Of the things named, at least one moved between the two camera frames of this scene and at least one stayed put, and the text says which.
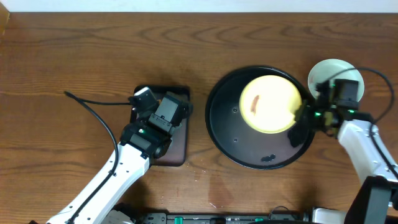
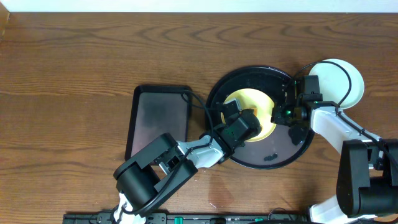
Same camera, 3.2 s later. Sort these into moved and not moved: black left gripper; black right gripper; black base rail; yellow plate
Moved: black right gripper; yellow plate; black left gripper
Not moved: black base rail
